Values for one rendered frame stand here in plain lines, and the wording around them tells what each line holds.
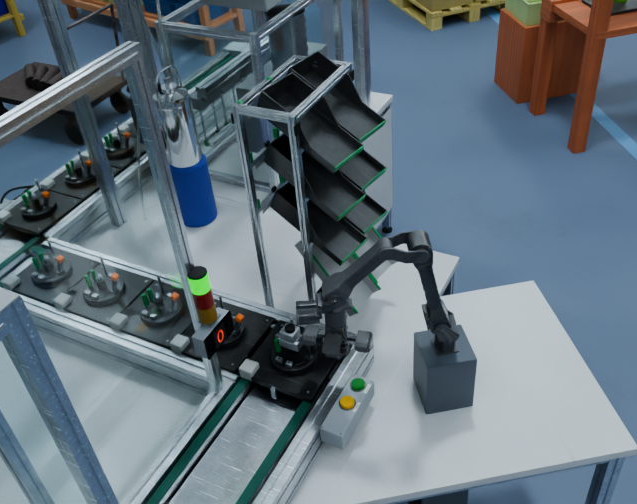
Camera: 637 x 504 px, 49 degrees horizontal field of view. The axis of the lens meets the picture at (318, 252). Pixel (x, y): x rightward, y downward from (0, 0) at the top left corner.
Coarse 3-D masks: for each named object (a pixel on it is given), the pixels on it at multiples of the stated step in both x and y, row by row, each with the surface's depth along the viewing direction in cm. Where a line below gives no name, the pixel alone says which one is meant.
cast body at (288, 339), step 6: (288, 324) 198; (282, 330) 198; (288, 330) 197; (294, 330) 197; (276, 336) 203; (282, 336) 198; (288, 336) 197; (294, 336) 197; (300, 336) 200; (282, 342) 200; (288, 342) 199; (294, 342) 198; (300, 342) 199; (288, 348) 200; (294, 348) 199; (300, 348) 200
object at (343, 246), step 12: (276, 192) 202; (288, 192) 212; (276, 204) 205; (288, 204) 202; (312, 204) 213; (288, 216) 205; (312, 216) 210; (324, 216) 211; (312, 228) 201; (324, 228) 209; (336, 228) 210; (348, 228) 211; (312, 240) 204; (324, 240) 206; (336, 240) 207; (348, 240) 208; (360, 240) 210; (324, 252) 204; (336, 252) 205; (348, 252) 206
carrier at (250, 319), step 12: (216, 300) 228; (240, 312) 222; (252, 312) 222; (240, 324) 215; (252, 324) 217; (264, 324) 217; (240, 336) 212; (252, 336) 213; (264, 336) 215; (228, 348) 210; (240, 348) 210; (252, 348) 210; (228, 360) 206; (240, 360) 206
